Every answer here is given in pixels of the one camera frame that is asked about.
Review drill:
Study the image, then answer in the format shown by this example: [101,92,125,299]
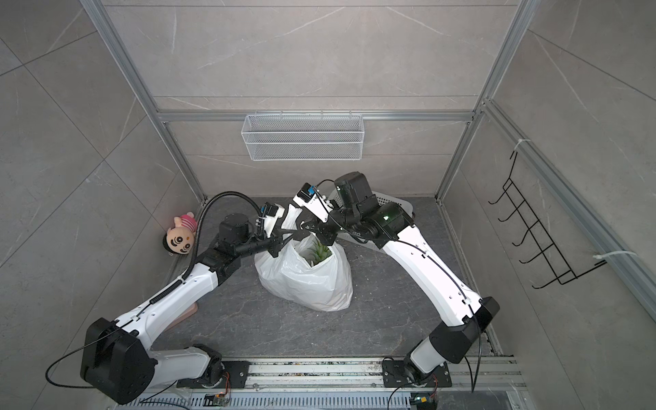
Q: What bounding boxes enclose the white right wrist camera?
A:
[292,183,326,222]

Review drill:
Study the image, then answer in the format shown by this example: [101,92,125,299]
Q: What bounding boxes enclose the aluminium frame profiles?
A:
[79,0,656,319]

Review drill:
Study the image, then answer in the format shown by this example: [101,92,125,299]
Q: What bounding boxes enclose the pink block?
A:
[166,302,198,331]

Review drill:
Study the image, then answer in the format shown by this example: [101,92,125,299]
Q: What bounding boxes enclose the pink plush doll toy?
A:
[162,212,198,256]

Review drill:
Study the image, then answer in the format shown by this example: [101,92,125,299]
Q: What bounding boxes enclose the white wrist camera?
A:
[258,203,285,238]
[292,183,326,222]

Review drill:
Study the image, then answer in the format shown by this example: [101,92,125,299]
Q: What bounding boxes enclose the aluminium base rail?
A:
[126,356,535,409]

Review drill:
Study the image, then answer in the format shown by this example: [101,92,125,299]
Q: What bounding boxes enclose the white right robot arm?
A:
[293,172,500,384]

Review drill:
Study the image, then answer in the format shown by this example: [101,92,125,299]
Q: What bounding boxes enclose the black corrugated cable hose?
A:
[181,190,263,280]

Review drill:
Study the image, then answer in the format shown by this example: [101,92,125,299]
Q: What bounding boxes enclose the white wire wall shelf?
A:
[241,114,365,162]

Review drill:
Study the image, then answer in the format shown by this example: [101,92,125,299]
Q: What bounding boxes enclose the white plastic bag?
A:
[255,235,354,312]

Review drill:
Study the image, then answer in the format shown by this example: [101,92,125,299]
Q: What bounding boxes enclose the black wire hook rack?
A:
[488,152,607,290]

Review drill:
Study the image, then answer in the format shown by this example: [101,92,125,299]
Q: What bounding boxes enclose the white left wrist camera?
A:
[258,203,285,238]

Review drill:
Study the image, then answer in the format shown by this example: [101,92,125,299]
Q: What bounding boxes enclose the yellow pineapple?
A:
[306,241,332,267]

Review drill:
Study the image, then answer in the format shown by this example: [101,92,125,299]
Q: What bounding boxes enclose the white plastic perforated basket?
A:
[329,190,415,249]

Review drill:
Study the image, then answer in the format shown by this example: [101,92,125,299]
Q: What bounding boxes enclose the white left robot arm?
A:
[80,214,285,404]

